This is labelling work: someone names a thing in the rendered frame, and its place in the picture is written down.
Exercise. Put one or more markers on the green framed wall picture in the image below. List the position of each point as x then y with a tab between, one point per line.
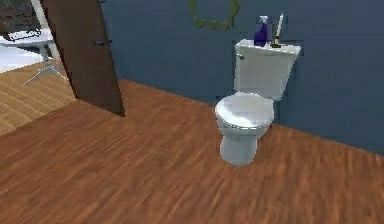
213	23

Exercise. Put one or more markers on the white round table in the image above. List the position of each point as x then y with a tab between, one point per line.
33	43

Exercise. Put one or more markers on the brown room door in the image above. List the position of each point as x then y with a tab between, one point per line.
83	56

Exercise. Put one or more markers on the white candle on dark holder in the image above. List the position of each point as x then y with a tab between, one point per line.
278	30

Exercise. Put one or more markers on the white toilet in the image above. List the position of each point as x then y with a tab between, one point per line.
256	80

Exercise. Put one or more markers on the purple spray bottle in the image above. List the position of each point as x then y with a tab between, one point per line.
261	35

